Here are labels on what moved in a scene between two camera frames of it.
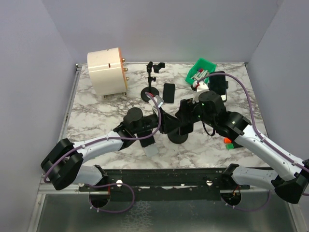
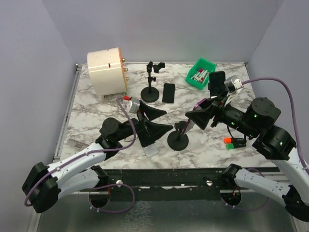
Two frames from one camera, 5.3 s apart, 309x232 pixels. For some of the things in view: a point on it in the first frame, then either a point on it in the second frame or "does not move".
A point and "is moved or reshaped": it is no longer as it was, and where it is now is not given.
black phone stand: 175,136 is moved or reshaped
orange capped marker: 227,140 does not move
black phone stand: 156,68 does not move
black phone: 217,83 does not move
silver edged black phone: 168,93 does not move
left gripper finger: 171,123 → 149,131
